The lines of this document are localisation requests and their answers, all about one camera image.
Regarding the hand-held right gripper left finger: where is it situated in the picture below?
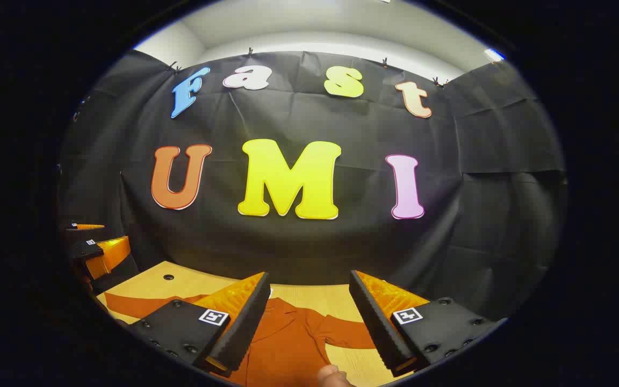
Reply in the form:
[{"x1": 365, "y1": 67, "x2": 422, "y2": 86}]
[{"x1": 127, "y1": 271, "x2": 271, "y2": 377}]

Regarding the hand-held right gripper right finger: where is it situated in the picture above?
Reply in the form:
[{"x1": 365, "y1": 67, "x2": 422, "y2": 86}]
[{"x1": 348, "y1": 270, "x2": 508, "y2": 377}]

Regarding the orange ribbed shirt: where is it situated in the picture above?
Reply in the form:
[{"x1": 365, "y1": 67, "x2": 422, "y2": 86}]
[{"x1": 104, "y1": 293, "x2": 391, "y2": 387}]

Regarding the black backdrop cloth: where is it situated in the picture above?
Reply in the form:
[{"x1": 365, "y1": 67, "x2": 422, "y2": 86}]
[{"x1": 58, "y1": 50, "x2": 567, "y2": 323}]

